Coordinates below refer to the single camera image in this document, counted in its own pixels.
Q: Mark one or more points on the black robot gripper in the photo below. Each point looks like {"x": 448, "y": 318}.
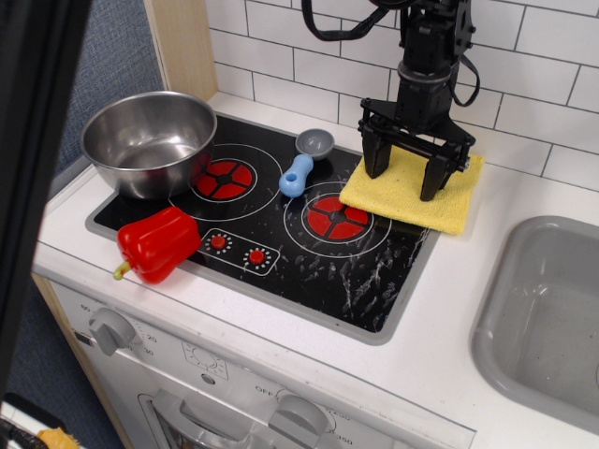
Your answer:
{"x": 418, "y": 120}

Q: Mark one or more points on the yellow cloth napkin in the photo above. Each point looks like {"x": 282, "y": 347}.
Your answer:
{"x": 395, "y": 194}

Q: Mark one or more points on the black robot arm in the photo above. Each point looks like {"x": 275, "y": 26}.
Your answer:
{"x": 434, "y": 38}

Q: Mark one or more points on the black toy stovetop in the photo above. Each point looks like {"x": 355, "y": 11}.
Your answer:
{"x": 341, "y": 268}

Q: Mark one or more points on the grey toy sink basin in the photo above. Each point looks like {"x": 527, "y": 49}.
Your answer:
{"x": 536, "y": 339}

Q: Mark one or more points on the stainless steel bowl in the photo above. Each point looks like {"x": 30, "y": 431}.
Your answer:
{"x": 153, "y": 145}

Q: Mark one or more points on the wooden side panel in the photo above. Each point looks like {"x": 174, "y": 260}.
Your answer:
{"x": 183, "y": 46}

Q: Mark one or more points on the red toy bell pepper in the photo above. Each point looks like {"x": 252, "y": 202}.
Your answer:
{"x": 153, "y": 247}

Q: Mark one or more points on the grey right oven knob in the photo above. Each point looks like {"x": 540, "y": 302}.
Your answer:
{"x": 299, "y": 420}

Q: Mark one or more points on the grey oven knob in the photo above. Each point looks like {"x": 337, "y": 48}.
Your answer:
{"x": 110, "y": 330}
{"x": 299, "y": 420}

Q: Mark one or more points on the white toy oven front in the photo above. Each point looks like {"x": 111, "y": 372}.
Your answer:
{"x": 164, "y": 392}

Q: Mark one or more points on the grey left oven knob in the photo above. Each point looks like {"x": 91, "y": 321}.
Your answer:
{"x": 110, "y": 330}

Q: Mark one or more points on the yellow black object bottom left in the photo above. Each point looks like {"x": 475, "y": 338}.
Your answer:
{"x": 14, "y": 436}

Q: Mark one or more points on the blue handled grey scoop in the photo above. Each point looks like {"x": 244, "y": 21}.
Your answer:
{"x": 312, "y": 145}

